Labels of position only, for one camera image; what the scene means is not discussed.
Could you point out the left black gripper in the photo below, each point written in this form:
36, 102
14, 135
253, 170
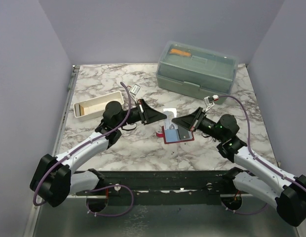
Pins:
149, 115

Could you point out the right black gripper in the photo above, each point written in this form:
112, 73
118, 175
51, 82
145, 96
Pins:
192, 122

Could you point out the black VIP credit card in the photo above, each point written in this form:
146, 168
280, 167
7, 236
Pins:
184, 134

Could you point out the red leather card holder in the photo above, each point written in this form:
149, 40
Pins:
171, 136

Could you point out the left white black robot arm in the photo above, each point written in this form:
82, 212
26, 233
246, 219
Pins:
56, 177

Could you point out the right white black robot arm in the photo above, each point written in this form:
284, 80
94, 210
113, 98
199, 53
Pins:
282, 190

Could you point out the stack of cards in tray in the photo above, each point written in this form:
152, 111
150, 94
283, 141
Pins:
80, 110

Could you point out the green plastic toolbox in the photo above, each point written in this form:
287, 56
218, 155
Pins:
205, 73

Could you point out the white rectangular plastic tray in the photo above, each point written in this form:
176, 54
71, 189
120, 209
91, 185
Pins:
94, 108

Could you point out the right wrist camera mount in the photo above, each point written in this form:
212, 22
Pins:
210, 102

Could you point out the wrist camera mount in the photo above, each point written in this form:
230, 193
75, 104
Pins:
134, 89
210, 102

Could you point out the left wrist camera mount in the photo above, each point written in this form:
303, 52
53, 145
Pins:
134, 89

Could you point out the orange handled tool in toolbox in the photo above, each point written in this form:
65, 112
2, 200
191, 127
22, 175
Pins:
179, 52

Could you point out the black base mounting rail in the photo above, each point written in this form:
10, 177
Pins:
163, 187

